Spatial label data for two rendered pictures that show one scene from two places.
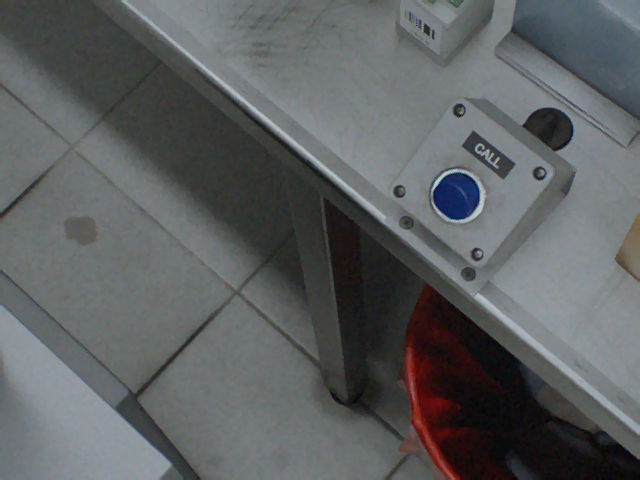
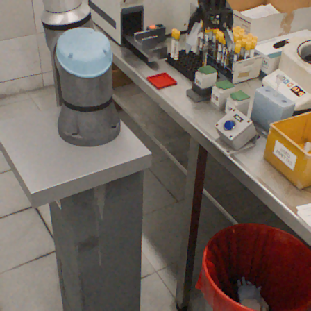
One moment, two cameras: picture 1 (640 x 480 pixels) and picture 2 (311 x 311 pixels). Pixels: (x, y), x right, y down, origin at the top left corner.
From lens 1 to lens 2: 0.73 m
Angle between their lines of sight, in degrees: 33
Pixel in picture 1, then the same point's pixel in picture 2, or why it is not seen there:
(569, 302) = (250, 161)
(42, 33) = not seen: hidden behind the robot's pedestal
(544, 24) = (257, 112)
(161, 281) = not seen: hidden behind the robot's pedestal
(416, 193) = (220, 125)
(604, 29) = (269, 106)
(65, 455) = (128, 146)
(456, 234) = (227, 132)
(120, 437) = (141, 146)
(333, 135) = (204, 126)
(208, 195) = (156, 245)
